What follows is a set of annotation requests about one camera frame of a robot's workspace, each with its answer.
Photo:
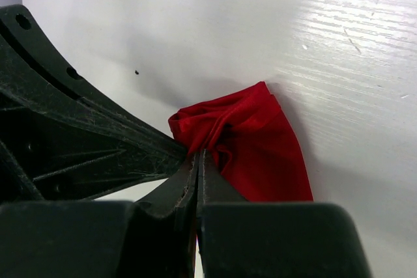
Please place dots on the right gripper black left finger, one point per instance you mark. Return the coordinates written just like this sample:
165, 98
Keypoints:
166, 225

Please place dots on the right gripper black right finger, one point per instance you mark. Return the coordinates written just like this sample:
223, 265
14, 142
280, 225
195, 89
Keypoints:
212, 187

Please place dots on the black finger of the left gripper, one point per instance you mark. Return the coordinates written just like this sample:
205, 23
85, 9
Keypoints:
61, 138

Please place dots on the red cloth napkin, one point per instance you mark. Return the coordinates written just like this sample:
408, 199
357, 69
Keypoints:
251, 141

